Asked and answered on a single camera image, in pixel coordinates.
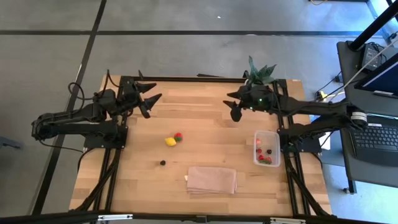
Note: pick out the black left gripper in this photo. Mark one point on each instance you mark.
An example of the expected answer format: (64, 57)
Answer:
(130, 93)

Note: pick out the black aluminium table frame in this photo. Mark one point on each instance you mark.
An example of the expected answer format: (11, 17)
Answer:
(186, 79)

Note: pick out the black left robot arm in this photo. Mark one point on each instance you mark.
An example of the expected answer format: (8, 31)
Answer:
(77, 127)

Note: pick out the black computer monitor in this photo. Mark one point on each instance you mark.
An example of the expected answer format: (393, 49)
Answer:
(382, 77)

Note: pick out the black bar with silver brackets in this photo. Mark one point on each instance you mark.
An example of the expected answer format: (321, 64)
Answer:
(46, 217)

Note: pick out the black keyboard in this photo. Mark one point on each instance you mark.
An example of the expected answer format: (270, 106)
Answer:
(376, 143)

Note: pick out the white paper sheet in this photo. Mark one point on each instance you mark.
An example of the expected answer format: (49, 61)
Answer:
(325, 141)

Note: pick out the folded beige cloth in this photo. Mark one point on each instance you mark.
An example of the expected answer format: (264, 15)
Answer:
(211, 180)

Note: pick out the grey furniture leg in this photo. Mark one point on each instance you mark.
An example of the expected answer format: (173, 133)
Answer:
(9, 143)

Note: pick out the yellow toy lemon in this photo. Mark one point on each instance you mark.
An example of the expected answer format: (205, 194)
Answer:
(170, 142)

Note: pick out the green plant in white pot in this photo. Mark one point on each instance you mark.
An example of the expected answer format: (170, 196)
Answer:
(259, 74)

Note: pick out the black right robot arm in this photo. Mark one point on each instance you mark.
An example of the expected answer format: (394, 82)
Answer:
(311, 107)

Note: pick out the black power adapter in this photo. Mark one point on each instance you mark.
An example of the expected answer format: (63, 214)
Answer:
(370, 56)

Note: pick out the black pole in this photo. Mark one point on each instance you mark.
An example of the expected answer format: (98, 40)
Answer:
(373, 26)

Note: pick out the clear plastic tupperware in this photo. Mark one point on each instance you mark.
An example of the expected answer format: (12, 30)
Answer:
(272, 137)

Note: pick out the yellow plug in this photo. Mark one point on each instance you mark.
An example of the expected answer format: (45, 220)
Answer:
(321, 94)

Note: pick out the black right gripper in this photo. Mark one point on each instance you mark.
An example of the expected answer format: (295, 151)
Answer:
(258, 98)

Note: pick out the red green toy tomato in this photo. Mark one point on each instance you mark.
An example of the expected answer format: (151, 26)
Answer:
(178, 137)

